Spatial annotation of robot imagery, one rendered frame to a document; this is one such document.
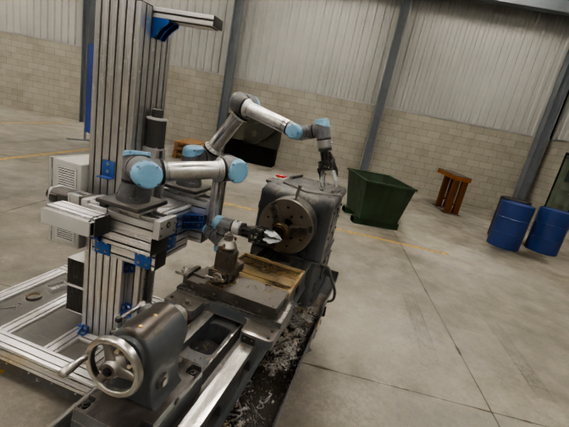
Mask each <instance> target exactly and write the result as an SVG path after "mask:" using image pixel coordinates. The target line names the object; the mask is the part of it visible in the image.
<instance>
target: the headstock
mask: <svg viewBox="0 0 569 427"><path fill-rule="evenodd" d="M290 176H292V175H286V177H288V178H287V179H284V180H280V179H276V178H275V179H276V180H275V181H271V182H269V183H267V184H266V185H265V186H264V187H263V188H262V194H261V198H260V201H259V204H258V212H257V220H256V225H259V219H260V215H261V213H262V211H263V210H264V208H265V207H266V206H267V205H268V204H270V203H271V202H273V201H274V200H276V199H278V198H280V197H284V196H295V195H296V190H297V189H295V188H294V187H291V186H288V185H286V184H284V183H283V182H284V181H285V182H287V183H290V184H291V185H293V186H297V187H298V185H302V188H301V189H303V190H306V191H316V192H323V193H330V194H332V193H331V191H332V190H333V188H334V187H335V185H333V184H329V183H326V182H324V184H325V186H324V188H323V189H324V191H320V190H319V189H321V186H320V181H319V180H313V179H309V178H306V177H299V178H295V179H290ZM334 194H338V195H341V197H333V196H328V197H327V196H326V195H323V196H319V194H317V195H314V194H312V193H306V192H304V191H301V192H300V195H299V197H300V198H302V199H304V200H305V201H307V202H308V203H309V204H310V205H311V206H312V208H313V209H314V211H315V213H316V215H317V219H318V227H317V231H316V234H315V236H314V237H313V238H312V239H311V241H310V242H309V243H308V244H307V246H306V247H304V248H303V249H302V250H300V251H299V252H295V253H291V255H294V256H297V257H299V258H304V259H307V260H310V261H313V262H316V263H319V262H321V261H322V260H323V255H324V252H325V249H326V247H327V246H328V244H329V243H330V241H331V240H332V238H333V236H334V230H335V229H336V227H337V226H336V223H337V219H338V217H339V212H340V206H342V203H341V202H342V197H343V196H344V195H345V194H346V189H345V188H344V187H342V186H339V187H338V188H337V190H336V191H335V192H334ZM257 242H259V243H258V244H257V245H261V246H264V247H269V246H268V245H267V244H264V243H261V242H260V241H257ZM257 242H254V243H257ZM269 248H271V247H269ZM314 254H315V255H314Z"/></svg>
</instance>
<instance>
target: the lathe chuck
mask: <svg viewBox="0 0 569 427"><path fill-rule="evenodd" d="M293 198H294V197H281V198H278V199H276V200H274V201H273V202H276V203H277V204H278V206H279V209H280V211H281V213H282V214H283V216H284V218H285V219H288V220H289V221H290V222H291V223H292V224H293V225H304V226H311V227H312V233H308V234H307V235H300V234H299V235H292V236H289V235H288V236H287V237H286V238H284V239H283V240H281V241H280V242H279V244H278V245H277V246H276V248H275V249H274V251H276V252H281V253H285V254H291V253H295V252H299V251H300V250H302V249H303V248H304V247H306V246H307V244H308V243H309V242H310V241H311V239H312V238H313V237H314V234H315V231H316V225H317V224H316V218H315V215H314V213H313V211H312V209H311V208H310V207H309V206H308V205H307V204H306V203H305V202H304V201H302V200H301V199H299V198H297V200H298V201H296V200H294V199H293ZM273 202H271V203H273ZM271 203H270V204H268V205H267V206H266V207H265V208H264V210H263V211H262V213H261V215H260V219H259V225H265V226H268V227H269V228H271V229H272V228H273V226H274V224H273V218H272V213H271V211H270V209H269V208H270V207H272V206H271Z"/></svg>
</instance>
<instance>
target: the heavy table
mask: <svg viewBox="0 0 569 427"><path fill-rule="evenodd" d="M437 172H439V173H441V174H442V175H444V179H443V181H442V184H441V187H440V189H439V195H438V197H437V200H436V203H435V204H434V203H433V205H434V206H437V207H441V208H444V210H440V211H441V212H443V213H445V214H452V215H456V216H460V215H459V214H458V213H459V210H460V207H461V203H462V200H463V197H464V196H465V193H466V190H467V186H468V183H471V182H472V179H471V178H469V177H466V176H465V175H461V174H459V173H456V172H455V171H452V170H448V169H441V168H438V171H437ZM449 182H450V184H449ZM460 183H461V184H460ZM448 185H449V187H448ZM459 186H460V187H459ZM447 187H448V190H447ZM458 188H459V190H458ZM446 190H447V192H446ZM457 191H458V192H457ZM445 193H446V195H445ZM456 193H457V195H456ZM455 199H456V200H455ZM443 200H444V202H443ZM454 201H455V202H454ZM442 202H443V205H442ZM452 205H453V208H452ZM451 208H452V209H451ZM460 217H461V216H460Z"/></svg>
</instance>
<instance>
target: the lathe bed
mask: <svg viewBox="0 0 569 427"><path fill-rule="evenodd" d="M254 255H257V256H259V257H262V258H266V259H269V260H272V261H274V262H278V263H282V264H285V265H288V266H291V267H294V268H297V269H301V270H304V271H305V274H304V276H303V278H302V280H301V282H300V283H299V285H298V286H297V287H296V289H295V291H294V292H293V293H292V295H291V297H290V299H289V301H292V302H294V303H295V304H294V306H295V305H296V302H297V301H298V299H299V297H300V296H301V294H302V292H303V291H304V290H305V287H306V286H305V284H304V283H305V278H306V274H307V271H308V270H309V268H310V267H311V264H312V261H310V260H307V259H304V260H303V261H302V262H299V261H298V258H297V257H296V258H295V259H294V260H291V261H290V262H289V263H286V262H283V261H280V260H278V259H277V257H278V252H276V251H274V249H272V250H271V251H270V252H267V251H266V247H264V248H263V249H260V250H259V251H258V252H256V253H255V254H254ZM188 326H189V327H190V328H189V327H188ZM191 326H192V327H191ZM194 326H195V327H194ZM243 327H244V325H243V324H240V323H238V322H235V321H233V320H231V319H226V318H225V317H222V316H219V315H217V314H215V313H210V312H202V313H201V314H200V315H199V316H197V317H196V318H195V319H194V320H193V321H192V322H191V323H190V324H188V325H187V335H186V338H185V342H184V344H183V346H182V349H181V352H180V356H181V357H183V358H187V359H189V360H191V361H193V362H196V363H199V364H201V365H202V371H203V372H202V388H201V391H200V392H199V393H198V394H197V396H196V397H195V399H194V400H193V401H192V403H191V404H190V405H189V407H188V408H187V409H186V410H185V411H184V412H183V414H182V415H181V416H180V418H179V419H178V421H177V422H176V423H175V424H174V426H173V427H221V426H222V425H223V423H224V421H225V420H226V418H227V417H228V415H229V413H230V411H231V410H232V408H233V406H234V405H235V403H236V402H237V400H238V398H239V397H240V394H241V393H242V392H243V390H244V389H245V387H246V385H247V383H248V382H249V380H250V378H251V377H252V375H253V374H254V372H255V370H256V369H257V366H258V365H259V363H260V362H261V361H262V358H263V357H264V355H265V354H266V352H267V350H263V349H262V348H259V347H255V346H254V347H253V346H250V345H248V344H245V343H244V342H241V341H240V333H241V329H242V328H243ZM197 328H199V329H197ZM210 343H211V344H210ZM225 343H226V344H225ZM208 344H209V346H207V345H208ZM241 344H242V346H241ZM203 345H204V346H206V349H207V350H206V349H205V348H203V347H204V346H203ZM212 345H213V347H212ZM243 346H244V347H243ZM195 348H198V349H195ZM202 348H203V350H202ZM209 348H210V349H209ZM249 348H250V349H249ZM200 349H201V350H200ZM231 349H232V350H231ZM242 349H244V350H242ZM199 350H200V351H199ZM231 351H232V352H231ZM231 353H232V354H231ZM226 354H227V356H226ZM230 354H231V355H230ZM188 355H189V356H188ZM187 356H188V357H187ZM214 357H215V358H214ZM200 358H201V360H200ZM207 358H209V359H207ZM233 358H234V359H233ZM238 359H239V360H238ZM195 360H196V361H195ZM237 360H238V361H237ZM237 363H238V364H237ZM220 364H221V365H220ZM231 364H232V365H231ZM219 365H220V366H219ZM221 366H222V367H221ZM220 367H221V368H220ZM231 367H232V368H231ZM229 368H230V369H229ZM224 369H226V370H225V371H226V372H225V371H224ZM233 369H235V370H233ZM217 372H218V373H217ZM221 373H222V374H221ZM227 375H228V376H227ZM224 379H225V380H224ZM215 380H216V381H215ZM226 381H227V382H226ZM224 383H225V384H224ZM209 384H210V385H209ZM96 388H97V386H95V387H94V388H93V389H91V390H90V391H89V392H88V393H86V394H85V395H84V396H83V397H82V398H81V399H80V400H79V401H78V402H76V403H75V404H74V405H72V406H71V407H70V408H69V409H67V410H66V411H65V412H64V413H62V414H61V415H60V416H59V417H58V418H56V419H55V420H54V421H53V422H51V423H50V424H49V425H48V426H47V427H70V425H71V419H72V416H73V410H74V407H78V408H79V407H81V403H83V402H84V401H88V398H89V394H90V393H92V392H93V391H94V390H95V389H96Z"/></svg>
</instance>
